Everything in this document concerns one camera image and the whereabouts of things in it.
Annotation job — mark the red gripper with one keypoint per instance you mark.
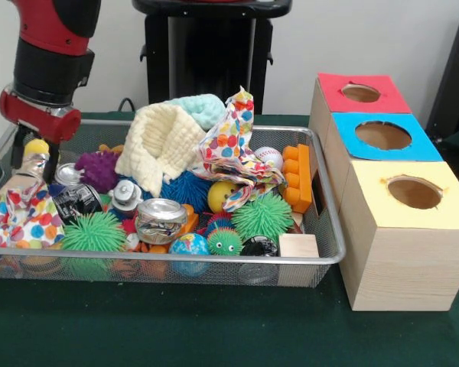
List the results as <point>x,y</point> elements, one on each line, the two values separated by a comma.
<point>42,116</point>

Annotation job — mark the cream waffle cloth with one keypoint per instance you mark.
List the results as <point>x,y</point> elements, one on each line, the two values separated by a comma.
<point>157,141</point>

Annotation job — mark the mint green waffle cloth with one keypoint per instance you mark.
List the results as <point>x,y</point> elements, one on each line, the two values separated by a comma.
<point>202,107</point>

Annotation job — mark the small polka dot cloth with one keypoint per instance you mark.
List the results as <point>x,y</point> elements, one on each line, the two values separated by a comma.
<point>233,149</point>

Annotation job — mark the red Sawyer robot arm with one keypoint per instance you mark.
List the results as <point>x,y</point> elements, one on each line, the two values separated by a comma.
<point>49,69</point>

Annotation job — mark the wooden box with three holes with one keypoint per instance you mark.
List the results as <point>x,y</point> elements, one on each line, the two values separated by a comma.
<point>405,267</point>

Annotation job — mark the yellow ball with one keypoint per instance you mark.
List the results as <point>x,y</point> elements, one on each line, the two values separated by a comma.
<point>36,146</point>

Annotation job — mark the large polka dot cloth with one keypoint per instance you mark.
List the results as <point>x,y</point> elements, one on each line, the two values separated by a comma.
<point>23,221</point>

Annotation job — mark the large green spiky ball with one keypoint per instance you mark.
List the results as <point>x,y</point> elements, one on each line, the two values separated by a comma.
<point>92,231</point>

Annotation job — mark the crushed silver can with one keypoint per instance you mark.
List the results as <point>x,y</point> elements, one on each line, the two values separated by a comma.
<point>160,219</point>

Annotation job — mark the small green spiky ball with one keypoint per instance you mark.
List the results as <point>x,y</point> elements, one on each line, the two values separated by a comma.
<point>262,216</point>

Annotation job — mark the plain wooden block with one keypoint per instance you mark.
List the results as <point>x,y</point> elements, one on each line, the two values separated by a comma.
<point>298,246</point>

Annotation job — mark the black monitor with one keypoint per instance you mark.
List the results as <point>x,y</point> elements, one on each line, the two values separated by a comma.
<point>455,76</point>

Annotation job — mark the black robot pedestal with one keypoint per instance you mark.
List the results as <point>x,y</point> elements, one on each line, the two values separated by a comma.
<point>214,57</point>

